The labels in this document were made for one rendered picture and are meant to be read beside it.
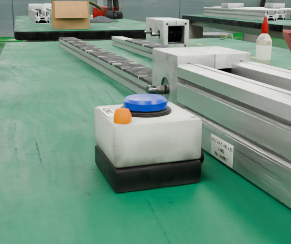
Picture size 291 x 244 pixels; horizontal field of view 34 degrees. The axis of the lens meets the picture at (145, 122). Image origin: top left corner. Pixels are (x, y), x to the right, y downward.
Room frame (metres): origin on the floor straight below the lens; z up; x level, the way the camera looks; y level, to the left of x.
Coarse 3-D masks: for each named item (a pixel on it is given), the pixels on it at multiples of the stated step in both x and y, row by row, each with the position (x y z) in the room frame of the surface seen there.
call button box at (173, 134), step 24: (96, 120) 0.43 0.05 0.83; (144, 120) 0.39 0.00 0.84; (168, 120) 0.39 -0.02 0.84; (192, 120) 0.39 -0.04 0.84; (120, 144) 0.37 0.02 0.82; (144, 144) 0.38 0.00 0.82; (168, 144) 0.39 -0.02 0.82; (192, 144) 0.39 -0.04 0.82; (120, 168) 0.38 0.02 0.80; (144, 168) 0.38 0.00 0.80; (168, 168) 0.39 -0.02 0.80; (192, 168) 0.39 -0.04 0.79; (120, 192) 0.37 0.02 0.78
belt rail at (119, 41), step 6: (114, 36) 1.73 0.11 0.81; (120, 36) 1.73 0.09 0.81; (114, 42) 1.70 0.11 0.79; (120, 42) 1.62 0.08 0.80; (126, 42) 1.55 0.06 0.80; (126, 48) 1.55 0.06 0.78; (132, 48) 1.49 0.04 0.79; (138, 48) 1.45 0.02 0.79; (144, 48) 1.37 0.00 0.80; (150, 48) 1.32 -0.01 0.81; (144, 54) 1.37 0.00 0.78; (150, 54) 1.32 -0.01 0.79
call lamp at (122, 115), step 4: (120, 108) 0.38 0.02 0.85; (124, 108) 0.38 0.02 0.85; (116, 112) 0.38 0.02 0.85; (120, 112) 0.38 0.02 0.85; (124, 112) 0.38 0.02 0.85; (128, 112) 0.38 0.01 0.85; (116, 116) 0.38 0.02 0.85; (120, 116) 0.38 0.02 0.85; (124, 116) 0.38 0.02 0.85; (128, 116) 0.38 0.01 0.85; (116, 120) 0.38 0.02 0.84; (120, 120) 0.38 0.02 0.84; (124, 120) 0.38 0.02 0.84; (128, 120) 0.38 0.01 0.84
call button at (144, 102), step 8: (128, 96) 0.42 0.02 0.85; (136, 96) 0.42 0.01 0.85; (144, 96) 0.42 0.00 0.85; (152, 96) 0.42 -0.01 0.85; (160, 96) 0.42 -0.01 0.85; (128, 104) 0.41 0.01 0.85; (136, 104) 0.40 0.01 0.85; (144, 104) 0.40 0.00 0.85; (152, 104) 0.40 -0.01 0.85; (160, 104) 0.41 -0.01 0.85
